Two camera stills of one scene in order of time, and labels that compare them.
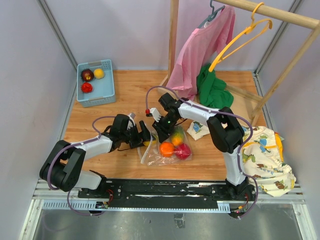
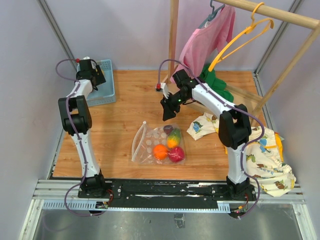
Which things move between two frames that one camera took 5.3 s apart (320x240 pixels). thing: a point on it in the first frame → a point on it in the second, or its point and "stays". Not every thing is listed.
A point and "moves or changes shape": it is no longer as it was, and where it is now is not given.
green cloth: x=211 y=90 stays
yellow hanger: x=252 y=26 stays
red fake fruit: x=183 y=151 → x=176 y=154
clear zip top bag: x=174 y=148 moves or changes shape
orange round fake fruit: x=166 y=149 → x=160 y=152
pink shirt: x=205 y=45 stays
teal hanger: x=211 y=16 stays
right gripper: x=163 y=133 → x=169 y=108
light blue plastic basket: x=95 y=83 stays
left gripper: x=146 y=136 → x=100 y=80
